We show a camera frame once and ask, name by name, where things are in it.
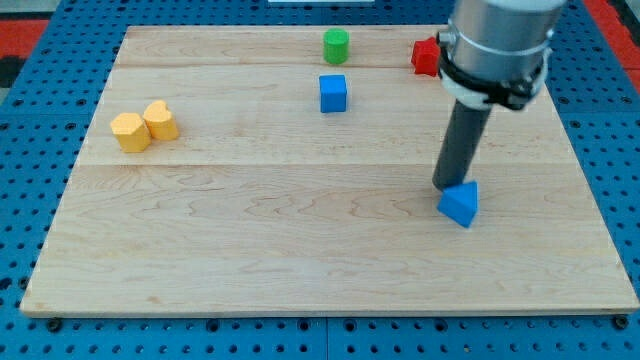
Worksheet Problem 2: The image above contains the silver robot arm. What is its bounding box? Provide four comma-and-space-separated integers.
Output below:
436, 0, 566, 111

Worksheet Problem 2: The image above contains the blue cube block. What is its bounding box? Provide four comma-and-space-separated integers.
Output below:
319, 74, 348, 113

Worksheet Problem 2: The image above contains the wooden board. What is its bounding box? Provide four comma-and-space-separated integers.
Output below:
20, 26, 639, 318

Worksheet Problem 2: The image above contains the green cylinder block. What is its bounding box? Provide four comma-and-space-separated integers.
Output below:
323, 28, 350, 65

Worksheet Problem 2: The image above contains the blue triangular prism block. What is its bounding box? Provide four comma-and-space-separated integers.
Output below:
437, 181, 479, 228

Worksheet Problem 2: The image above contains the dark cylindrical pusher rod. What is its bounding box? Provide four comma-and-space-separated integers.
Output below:
432, 100, 491, 190

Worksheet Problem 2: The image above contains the red star block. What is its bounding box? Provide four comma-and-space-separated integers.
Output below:
411, 37, 440, 77

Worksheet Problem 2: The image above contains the yellow heart block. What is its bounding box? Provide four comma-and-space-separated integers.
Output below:
143, 100, 179, 140

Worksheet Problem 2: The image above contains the yellow hexagon block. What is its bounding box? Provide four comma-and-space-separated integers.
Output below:
110, 113, 151, 153

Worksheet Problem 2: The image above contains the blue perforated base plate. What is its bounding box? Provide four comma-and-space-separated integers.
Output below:
1, 0, 639, 359

